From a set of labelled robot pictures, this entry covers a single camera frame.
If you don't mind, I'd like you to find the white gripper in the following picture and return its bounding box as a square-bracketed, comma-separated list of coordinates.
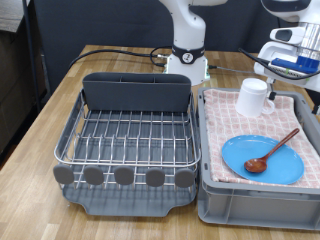
[253, 41, 320, 116]

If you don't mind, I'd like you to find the blue plastic plate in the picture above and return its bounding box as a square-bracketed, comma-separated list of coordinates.
[221, 134, 306, 186]

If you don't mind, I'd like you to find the brown wooden spoon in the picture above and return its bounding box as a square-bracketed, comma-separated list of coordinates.
[243, 127, 301, 174]

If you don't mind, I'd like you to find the pink checked dish cloth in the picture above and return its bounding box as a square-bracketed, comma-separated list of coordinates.
[203, 88, 320, 190]

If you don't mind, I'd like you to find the gray dish drying rack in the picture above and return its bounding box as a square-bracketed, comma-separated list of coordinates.
[61, 91, 200, 218]

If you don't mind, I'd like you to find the white mug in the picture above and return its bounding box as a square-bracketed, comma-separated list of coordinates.
[235, 77, 277, 119]

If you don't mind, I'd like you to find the grey plastic crate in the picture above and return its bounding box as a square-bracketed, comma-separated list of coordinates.
[197, 87, 320, 232]

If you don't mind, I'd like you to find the dark grey cutlery holder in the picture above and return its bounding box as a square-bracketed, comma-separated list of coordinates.
[82, 72, 193, 114]

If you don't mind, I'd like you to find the dark grey fabric backdrop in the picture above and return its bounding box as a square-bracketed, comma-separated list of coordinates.
[33, 0, 320, 96]

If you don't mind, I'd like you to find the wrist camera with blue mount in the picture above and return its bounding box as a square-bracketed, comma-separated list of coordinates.
[269, 55, 320, 77]

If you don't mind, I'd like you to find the black camera cable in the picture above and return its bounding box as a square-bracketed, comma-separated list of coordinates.
[237, 47, 320, 81]

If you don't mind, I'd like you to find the metal wire dish rack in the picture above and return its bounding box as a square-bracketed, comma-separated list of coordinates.
[53, 89, 203, 190]

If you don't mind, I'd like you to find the black table cable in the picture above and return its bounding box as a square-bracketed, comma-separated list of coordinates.
[68, 45, 174, 70]

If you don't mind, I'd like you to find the dark metal frame post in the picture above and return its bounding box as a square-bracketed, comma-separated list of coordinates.
[22, 0, 43, 113]

